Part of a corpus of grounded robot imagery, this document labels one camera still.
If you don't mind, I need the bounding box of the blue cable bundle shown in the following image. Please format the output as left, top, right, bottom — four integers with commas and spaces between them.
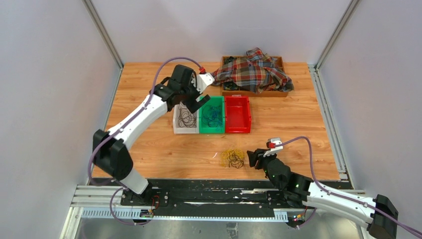
208, 107, 224, 128

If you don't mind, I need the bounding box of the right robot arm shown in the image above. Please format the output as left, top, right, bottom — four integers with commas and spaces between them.
247, 149, 398, 239

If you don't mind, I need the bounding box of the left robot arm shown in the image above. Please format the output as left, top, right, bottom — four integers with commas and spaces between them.
90, 65, 214, 206

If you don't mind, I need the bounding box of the white plastic bin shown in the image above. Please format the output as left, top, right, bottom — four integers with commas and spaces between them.
173, 103, 199, 134

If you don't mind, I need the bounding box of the green plastic bin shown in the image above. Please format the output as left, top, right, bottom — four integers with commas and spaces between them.
198, 96, 225, 134

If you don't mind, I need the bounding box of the wooden tray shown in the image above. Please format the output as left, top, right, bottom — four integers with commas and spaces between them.
220, 55, 289, 98

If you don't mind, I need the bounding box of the red plastic bin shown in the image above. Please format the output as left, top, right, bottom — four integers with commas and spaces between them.
224, 96, 251, 133

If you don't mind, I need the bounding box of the plaid shirt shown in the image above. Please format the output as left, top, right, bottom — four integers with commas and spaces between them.
212, 47, 294, 94

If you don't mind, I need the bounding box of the yellow cable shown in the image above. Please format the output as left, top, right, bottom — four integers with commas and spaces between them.
220, 148, 245, 168

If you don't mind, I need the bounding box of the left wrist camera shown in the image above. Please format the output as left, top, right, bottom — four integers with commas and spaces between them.
194, 68, 214, 94

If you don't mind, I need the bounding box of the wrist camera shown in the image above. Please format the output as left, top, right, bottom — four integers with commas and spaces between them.
263, 137, 284, 157
194, 68, 214, 94

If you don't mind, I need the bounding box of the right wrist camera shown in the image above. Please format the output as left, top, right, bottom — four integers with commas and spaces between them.
263, 137, 284, 157

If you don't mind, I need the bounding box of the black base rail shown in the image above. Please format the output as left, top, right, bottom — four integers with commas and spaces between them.
120, 179, 305, 218

